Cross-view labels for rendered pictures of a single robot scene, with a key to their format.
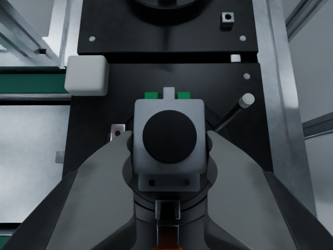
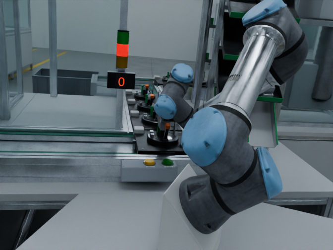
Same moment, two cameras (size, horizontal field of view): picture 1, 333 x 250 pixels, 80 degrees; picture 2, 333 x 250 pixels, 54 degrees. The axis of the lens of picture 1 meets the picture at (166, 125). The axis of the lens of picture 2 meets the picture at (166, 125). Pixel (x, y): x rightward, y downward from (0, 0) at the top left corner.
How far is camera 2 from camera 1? 135 cm
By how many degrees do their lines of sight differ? 58
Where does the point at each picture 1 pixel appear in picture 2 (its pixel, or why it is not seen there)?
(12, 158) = (111, 150)
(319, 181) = not seen: hidden behind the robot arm
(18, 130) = (111, 146)
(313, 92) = not seen: hidden behind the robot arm
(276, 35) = not seen: hidden behind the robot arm
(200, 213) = (172, 141)
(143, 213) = (159, 140)
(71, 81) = (136, 128)
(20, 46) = (120, 125)
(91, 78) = (141, 128)
